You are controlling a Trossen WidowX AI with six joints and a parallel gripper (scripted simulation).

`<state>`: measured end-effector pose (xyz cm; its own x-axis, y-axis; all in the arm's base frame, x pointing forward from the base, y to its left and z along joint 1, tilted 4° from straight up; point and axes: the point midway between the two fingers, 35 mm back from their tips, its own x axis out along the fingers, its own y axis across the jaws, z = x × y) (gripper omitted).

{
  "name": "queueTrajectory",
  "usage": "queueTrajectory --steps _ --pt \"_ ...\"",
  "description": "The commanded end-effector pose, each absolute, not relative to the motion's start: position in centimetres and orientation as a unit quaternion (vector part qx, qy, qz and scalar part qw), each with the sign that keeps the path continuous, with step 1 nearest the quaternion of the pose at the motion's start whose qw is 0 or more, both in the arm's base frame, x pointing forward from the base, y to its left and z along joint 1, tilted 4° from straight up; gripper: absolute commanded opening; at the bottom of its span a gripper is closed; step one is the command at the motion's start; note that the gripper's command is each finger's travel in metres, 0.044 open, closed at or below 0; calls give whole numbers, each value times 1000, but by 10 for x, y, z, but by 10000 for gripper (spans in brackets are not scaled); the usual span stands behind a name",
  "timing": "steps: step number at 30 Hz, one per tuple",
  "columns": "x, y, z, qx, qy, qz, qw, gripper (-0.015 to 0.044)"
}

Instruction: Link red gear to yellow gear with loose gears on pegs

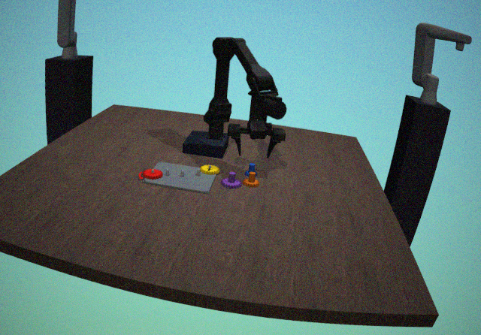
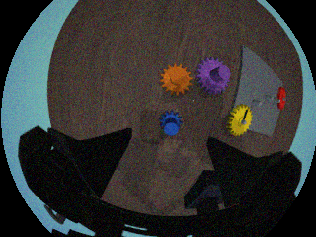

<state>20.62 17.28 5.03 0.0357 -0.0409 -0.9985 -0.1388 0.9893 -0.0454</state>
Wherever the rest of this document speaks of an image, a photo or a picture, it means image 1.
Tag purple gear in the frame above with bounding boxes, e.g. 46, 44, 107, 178
221, 172, 242, 189

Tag orange gear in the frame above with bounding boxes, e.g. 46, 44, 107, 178
243, 172, 259, 188

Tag yellow gear with black stripe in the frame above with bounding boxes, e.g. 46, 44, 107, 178
200, 165, 219, 175

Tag blue gear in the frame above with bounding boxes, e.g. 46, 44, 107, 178
245, 163, 255, 176

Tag red gear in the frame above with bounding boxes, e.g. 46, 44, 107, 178
143, 169, 163, 180

